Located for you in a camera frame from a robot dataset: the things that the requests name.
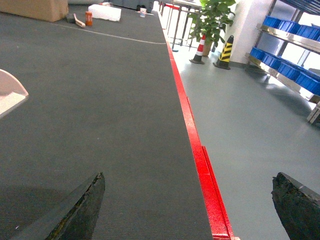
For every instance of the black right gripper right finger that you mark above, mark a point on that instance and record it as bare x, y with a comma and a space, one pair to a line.
297, 206

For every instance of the yellow black traffic cone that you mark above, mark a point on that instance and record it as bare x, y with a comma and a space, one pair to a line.
224, 57

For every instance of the orange can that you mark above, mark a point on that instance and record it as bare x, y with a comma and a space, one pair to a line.
88, 18

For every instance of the wooden handled brush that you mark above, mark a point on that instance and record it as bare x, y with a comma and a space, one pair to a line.
72, 18

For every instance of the white paper cup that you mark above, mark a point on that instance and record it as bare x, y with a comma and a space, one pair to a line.
143, 12

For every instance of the beige plastic dustpan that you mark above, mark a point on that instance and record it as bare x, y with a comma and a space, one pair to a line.
12, 93

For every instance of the cardboard box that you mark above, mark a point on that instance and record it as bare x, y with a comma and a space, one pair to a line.
46, 10

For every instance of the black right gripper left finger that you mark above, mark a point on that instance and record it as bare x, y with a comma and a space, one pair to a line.
74, 218

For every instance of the white foam block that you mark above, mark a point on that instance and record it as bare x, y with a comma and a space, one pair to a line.
105, 12

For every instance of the potted green plant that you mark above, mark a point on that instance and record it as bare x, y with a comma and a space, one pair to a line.
211, 21

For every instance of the steel roller shelf rack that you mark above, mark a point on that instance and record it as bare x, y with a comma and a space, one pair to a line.
288, 50

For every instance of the red white traffic cone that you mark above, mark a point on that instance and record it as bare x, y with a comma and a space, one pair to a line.
197, 59

